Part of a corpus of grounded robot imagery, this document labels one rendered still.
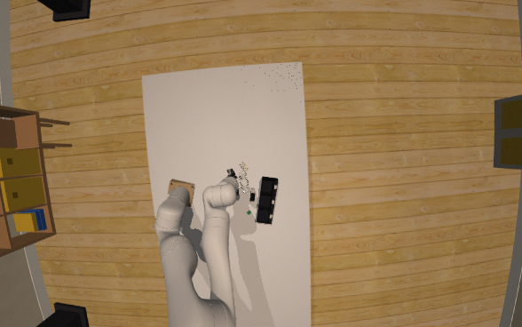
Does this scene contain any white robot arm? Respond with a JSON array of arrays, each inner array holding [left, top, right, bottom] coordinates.
[[154, 171, 249, 327]]

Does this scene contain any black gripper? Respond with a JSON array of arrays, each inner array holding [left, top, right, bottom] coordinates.
[[227, 169, 239, 195]]

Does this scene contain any black rack of three bins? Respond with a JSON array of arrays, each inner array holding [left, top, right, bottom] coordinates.
[[257, 177, 278, 224]]

